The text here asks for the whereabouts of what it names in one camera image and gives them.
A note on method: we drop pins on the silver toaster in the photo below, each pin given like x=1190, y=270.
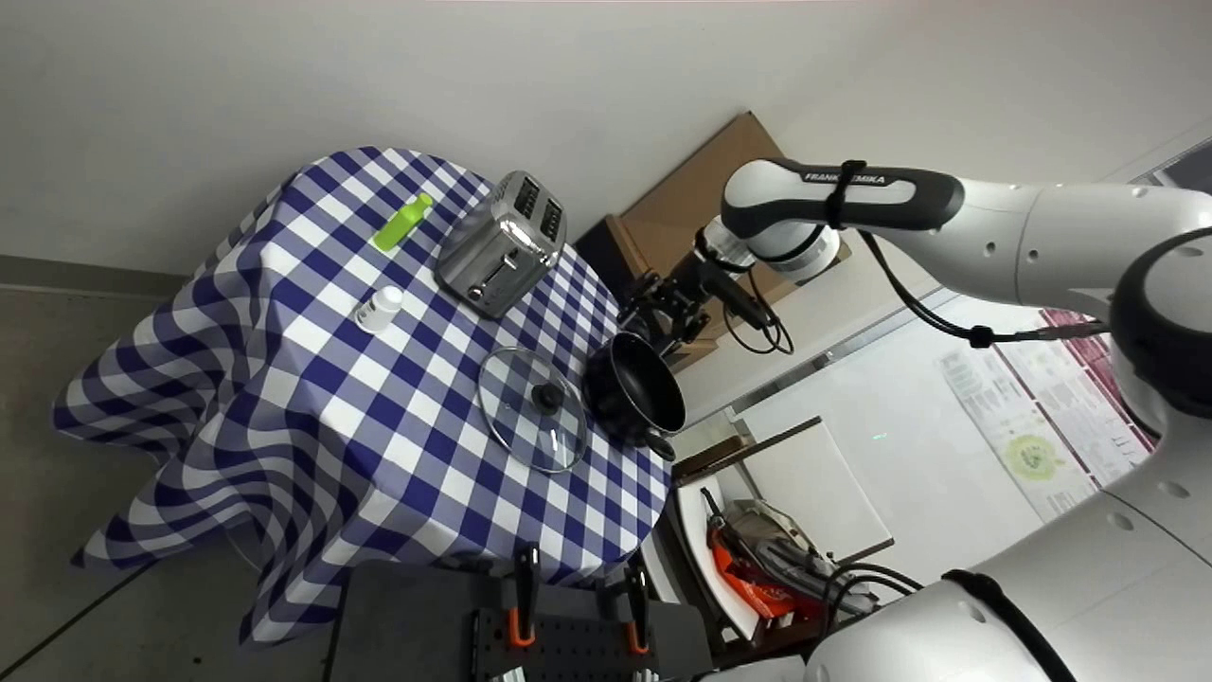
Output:
x=502, y=244

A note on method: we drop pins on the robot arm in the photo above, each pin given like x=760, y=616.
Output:
x=1042, y=237

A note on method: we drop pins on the small white bottle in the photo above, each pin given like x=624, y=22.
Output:
x=380, y=308

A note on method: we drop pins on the blue white checked tablecloth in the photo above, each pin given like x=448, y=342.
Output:
x=312, y=379

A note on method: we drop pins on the glass pot lid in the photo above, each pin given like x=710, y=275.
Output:
x=532, y=409

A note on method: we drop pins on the wall poster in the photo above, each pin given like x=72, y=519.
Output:
x=1042, y=417

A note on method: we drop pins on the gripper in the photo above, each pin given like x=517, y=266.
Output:
x=703, y=282

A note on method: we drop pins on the green plastic bottle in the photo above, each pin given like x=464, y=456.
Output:
x=401, y=222

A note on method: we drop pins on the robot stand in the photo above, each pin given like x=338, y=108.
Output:
x=407, y=625

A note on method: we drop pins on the orange power tool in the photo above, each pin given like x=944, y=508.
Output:
x=757, y=568

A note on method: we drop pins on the white board with brown frame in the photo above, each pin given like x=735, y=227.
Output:
x=814, y=488

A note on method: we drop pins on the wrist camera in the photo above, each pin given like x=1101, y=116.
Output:
x=744, y=303

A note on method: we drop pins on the orange black clamp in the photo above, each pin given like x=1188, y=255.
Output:
x=639, y=611
x=523, y=597

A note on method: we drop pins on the cardboard box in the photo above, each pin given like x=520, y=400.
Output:
x=696, y=204

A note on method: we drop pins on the black pot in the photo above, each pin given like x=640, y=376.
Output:
x=632, y=386

